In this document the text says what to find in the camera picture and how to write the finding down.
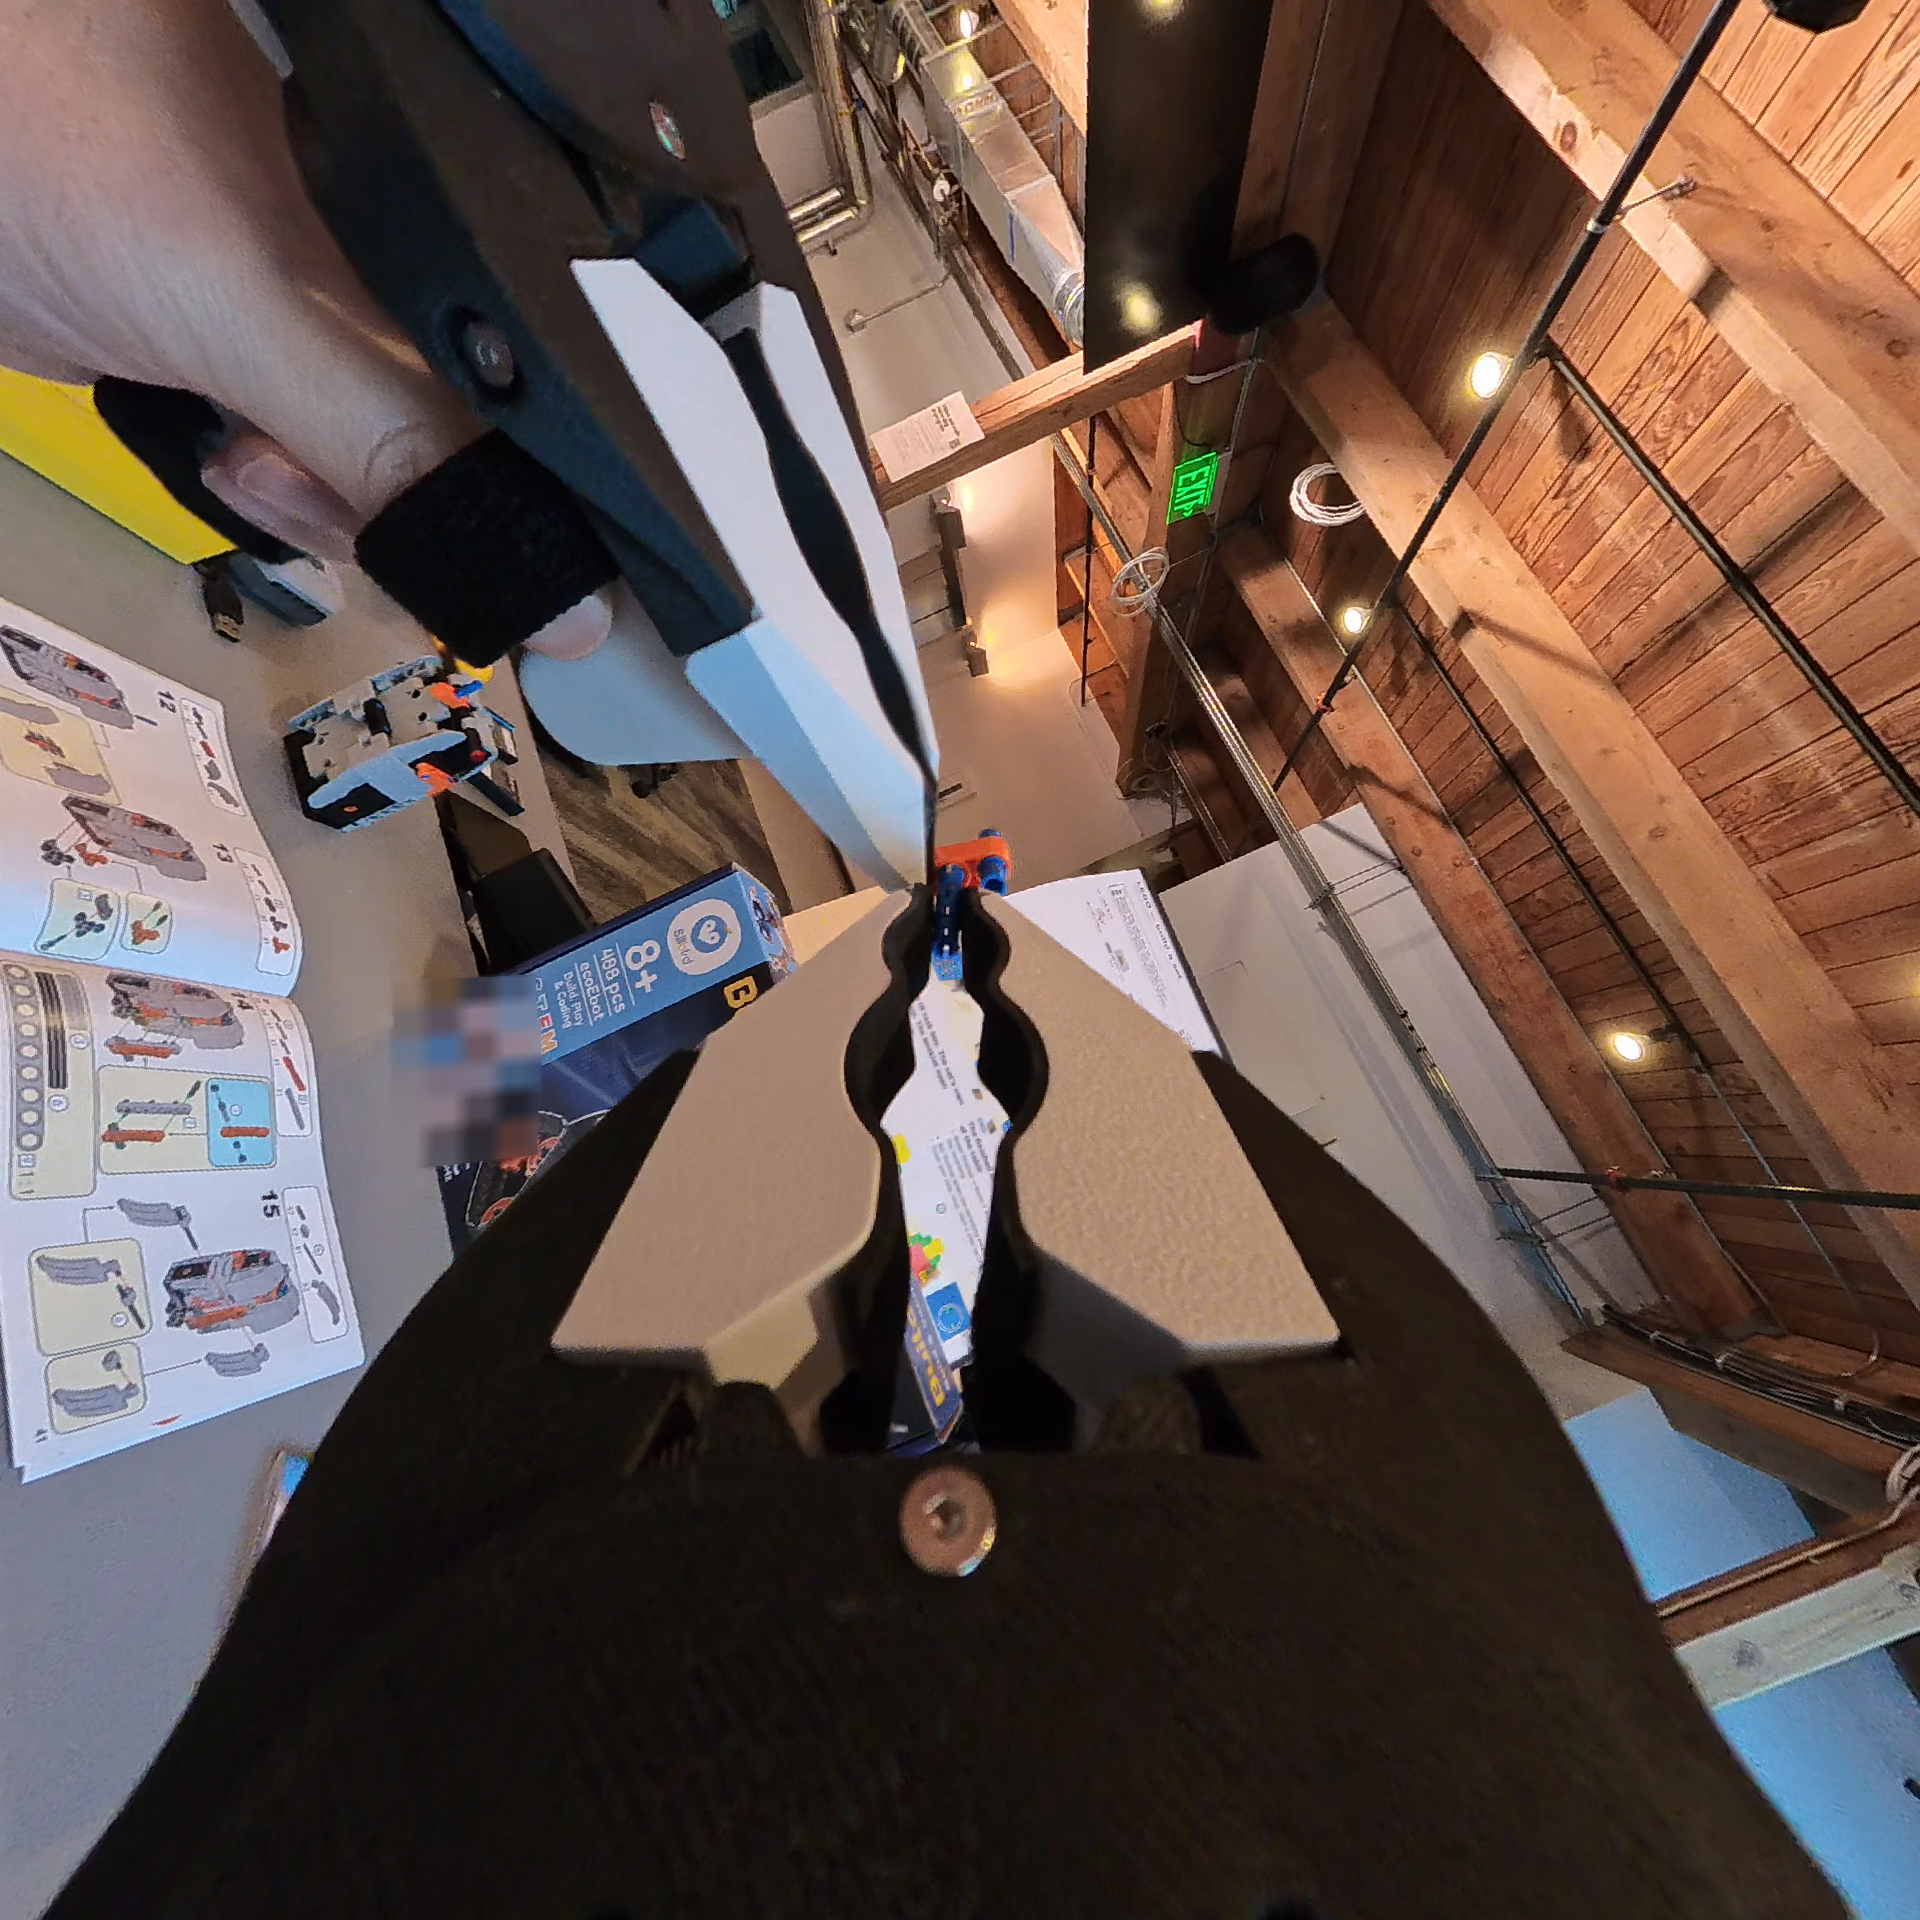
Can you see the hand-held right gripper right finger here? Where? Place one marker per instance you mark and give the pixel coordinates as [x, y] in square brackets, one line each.
[1161, 1200]

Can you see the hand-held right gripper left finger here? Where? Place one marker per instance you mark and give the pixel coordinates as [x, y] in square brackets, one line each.
[720, 1200]

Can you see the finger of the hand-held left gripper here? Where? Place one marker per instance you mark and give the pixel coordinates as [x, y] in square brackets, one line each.
[751, 571]
[840, 451]

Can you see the blue toy axle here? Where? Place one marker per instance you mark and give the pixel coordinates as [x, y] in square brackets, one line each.
[950, 937]

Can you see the grey desk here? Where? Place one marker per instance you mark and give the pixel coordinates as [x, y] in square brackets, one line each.
[405, 932]

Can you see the person's left hand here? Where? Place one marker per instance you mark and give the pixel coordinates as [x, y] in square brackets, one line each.
[135, 196]

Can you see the paper notice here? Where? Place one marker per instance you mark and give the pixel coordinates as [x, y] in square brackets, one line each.
[921, 433]

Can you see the blue robot kit box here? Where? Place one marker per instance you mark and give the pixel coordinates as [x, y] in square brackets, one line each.
[661, 960]

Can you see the printed instruction sheet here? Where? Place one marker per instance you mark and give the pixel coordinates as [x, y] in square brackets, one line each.
[1110, 944]

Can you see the green exit sign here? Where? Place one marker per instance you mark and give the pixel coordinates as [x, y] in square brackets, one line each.
[1193, 483]

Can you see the toy robot model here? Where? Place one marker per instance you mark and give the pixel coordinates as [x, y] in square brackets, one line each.
[390, 751]

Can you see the small grey case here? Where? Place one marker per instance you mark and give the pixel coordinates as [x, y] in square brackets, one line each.
[294, 588]

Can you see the black ceiling speaker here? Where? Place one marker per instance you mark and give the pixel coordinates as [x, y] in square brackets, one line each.
[1267, 281]

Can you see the yellow plastic bin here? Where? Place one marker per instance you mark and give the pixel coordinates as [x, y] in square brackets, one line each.
[90, 465]

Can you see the blue booklet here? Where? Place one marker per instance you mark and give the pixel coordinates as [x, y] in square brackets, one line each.
[285, 1485]

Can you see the open white instruction booklet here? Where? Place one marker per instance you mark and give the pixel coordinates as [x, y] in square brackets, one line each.
[150, 1125]

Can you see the wooden post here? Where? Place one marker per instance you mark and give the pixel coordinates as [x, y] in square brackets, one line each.
[1050, 398]

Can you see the silver air duct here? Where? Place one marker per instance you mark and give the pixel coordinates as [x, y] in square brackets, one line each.
[997, 165]

